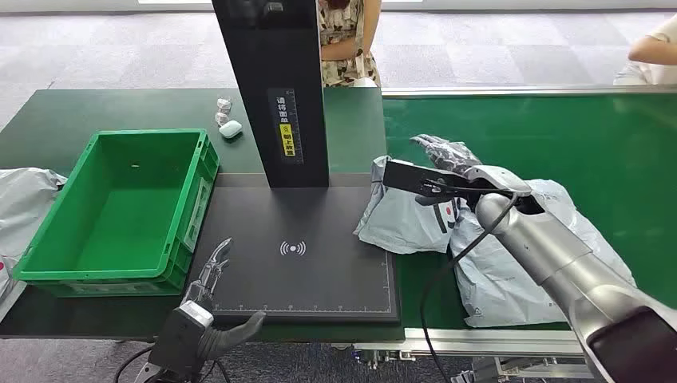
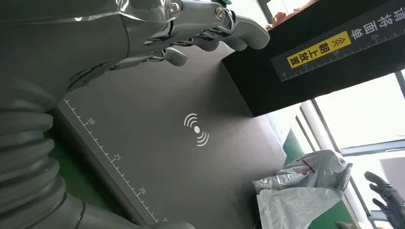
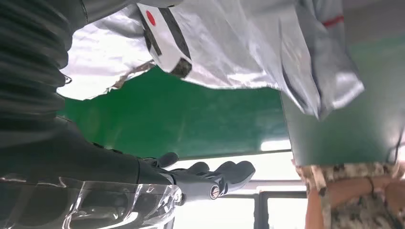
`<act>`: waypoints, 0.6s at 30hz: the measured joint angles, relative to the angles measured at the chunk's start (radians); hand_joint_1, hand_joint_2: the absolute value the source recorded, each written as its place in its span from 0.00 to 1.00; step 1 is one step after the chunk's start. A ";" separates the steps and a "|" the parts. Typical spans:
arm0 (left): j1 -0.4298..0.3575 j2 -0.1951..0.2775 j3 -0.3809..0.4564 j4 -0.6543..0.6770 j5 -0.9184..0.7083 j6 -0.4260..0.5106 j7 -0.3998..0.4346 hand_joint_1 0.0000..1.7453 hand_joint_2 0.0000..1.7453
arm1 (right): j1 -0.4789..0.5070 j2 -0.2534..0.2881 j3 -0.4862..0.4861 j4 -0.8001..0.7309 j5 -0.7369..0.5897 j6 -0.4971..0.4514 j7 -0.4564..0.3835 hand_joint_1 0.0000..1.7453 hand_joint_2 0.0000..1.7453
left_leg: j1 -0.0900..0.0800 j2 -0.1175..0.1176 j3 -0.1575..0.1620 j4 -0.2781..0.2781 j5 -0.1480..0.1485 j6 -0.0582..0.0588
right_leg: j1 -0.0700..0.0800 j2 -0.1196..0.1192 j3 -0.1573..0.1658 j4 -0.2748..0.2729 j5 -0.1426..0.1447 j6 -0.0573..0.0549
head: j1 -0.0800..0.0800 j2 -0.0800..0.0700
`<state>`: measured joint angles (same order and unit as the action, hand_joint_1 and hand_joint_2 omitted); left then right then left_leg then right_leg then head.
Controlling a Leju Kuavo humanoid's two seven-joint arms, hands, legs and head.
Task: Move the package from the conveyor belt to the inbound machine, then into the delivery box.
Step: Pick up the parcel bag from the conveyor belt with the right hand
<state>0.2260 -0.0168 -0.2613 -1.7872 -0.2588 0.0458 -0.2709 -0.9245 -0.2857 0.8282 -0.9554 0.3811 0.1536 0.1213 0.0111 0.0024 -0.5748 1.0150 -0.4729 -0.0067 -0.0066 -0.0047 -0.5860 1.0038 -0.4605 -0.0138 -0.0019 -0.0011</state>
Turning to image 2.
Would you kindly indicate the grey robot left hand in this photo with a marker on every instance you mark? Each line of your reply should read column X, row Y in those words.
column 63, row 47

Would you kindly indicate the grey plastic mailer package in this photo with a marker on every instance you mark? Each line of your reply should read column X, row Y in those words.
column 300, row 196

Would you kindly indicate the black inbound scanning machine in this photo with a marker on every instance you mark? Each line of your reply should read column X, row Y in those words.
column 158, row 158

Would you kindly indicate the yellow and grey instruction label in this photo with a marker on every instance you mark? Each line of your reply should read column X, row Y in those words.
column 316, row 50

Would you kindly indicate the person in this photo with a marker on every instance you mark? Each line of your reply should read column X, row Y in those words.
column 280, row 17

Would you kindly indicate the window frame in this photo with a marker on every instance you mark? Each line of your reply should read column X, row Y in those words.
column 364, row 148

